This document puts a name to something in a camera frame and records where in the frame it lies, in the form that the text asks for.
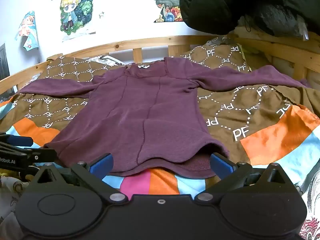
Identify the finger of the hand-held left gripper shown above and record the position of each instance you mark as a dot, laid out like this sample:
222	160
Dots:
21	141
41	156

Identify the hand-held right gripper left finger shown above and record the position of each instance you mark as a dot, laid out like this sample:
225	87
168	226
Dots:
101	166

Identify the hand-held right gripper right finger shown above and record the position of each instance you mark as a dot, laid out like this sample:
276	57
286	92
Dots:
222	166

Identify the purple long-sleeved shirt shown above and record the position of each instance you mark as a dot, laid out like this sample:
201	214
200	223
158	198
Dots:
150	117

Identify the brown printed blanket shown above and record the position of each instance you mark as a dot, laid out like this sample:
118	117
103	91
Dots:
225	105

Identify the white floral bed sheet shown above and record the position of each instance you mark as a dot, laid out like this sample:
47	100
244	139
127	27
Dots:
310	192

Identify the white patterned pillow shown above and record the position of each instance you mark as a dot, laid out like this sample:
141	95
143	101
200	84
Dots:
110	60

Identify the grey fleece cloth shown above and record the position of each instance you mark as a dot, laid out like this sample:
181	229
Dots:
277	18

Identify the black puffy jacket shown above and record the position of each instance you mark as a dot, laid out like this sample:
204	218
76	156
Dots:
212	5

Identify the small curled wall poster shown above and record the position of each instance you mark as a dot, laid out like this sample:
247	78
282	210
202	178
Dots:
27	30

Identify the wooden bed frame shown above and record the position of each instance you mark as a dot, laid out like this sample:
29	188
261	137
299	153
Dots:
150	41

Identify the cartoon character wall poster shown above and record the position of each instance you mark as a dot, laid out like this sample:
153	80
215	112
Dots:
75	10

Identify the small wall hook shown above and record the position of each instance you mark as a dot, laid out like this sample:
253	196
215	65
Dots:
101	15

